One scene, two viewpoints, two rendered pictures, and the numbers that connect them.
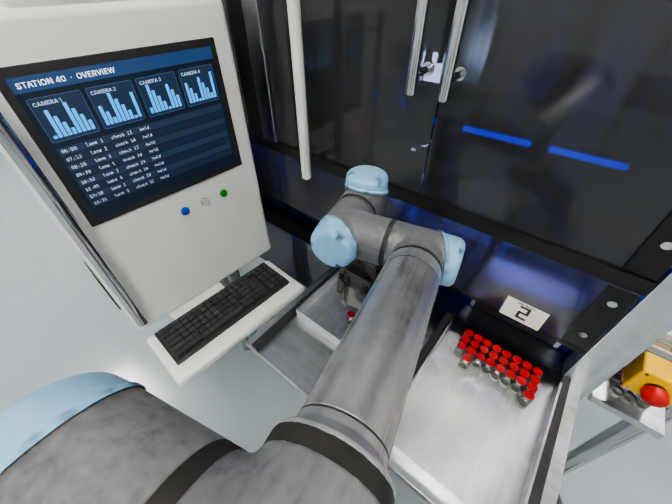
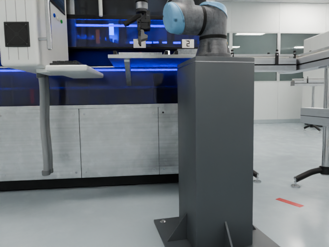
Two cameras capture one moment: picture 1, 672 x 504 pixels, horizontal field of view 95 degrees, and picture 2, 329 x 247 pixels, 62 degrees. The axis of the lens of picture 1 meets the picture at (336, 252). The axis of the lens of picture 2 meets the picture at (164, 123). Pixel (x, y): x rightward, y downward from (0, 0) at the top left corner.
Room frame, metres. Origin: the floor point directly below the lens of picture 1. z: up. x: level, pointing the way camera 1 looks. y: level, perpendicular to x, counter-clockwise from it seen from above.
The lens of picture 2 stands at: (-0.85, 1.08, 0.63)
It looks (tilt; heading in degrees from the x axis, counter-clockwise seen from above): 5 degrees down; 315
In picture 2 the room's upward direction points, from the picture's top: 1 degrees counter-clockwise
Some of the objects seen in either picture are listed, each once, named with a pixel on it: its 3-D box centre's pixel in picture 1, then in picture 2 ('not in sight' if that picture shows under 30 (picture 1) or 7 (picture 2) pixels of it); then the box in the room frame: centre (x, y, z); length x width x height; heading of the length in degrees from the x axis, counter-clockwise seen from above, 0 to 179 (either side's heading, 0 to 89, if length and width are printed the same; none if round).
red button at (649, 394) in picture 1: (654, 394); not in sight; (0.25, -0.60, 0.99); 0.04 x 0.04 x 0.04; 51
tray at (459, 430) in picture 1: (472, 409); (194, 56); (0.26, -0.29, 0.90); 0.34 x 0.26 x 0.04; 140
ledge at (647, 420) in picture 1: (626, 391); not in sight; (0.31, -0.67, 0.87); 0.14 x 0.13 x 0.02; 141
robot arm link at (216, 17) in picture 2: not in sight; (211, 20); (-0.15, 0.11, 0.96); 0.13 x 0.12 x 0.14; 65
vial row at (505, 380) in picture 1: (492, 369); not in sight; (0.34, -0.36, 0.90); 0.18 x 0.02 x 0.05; 50
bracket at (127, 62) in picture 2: not in sight; (128, 74); (0.55, 0.01, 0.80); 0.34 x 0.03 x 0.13; 141
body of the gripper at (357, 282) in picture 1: (362, 263); (143, 20); (0.48, -0.06, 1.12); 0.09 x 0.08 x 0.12; 51
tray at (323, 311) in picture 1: (370, 298); (140, 59); (0.56, -0.10, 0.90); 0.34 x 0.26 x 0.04; 141
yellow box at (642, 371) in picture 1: (655, 376); not in sight; (0.28, -0.63, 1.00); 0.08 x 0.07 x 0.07; 141
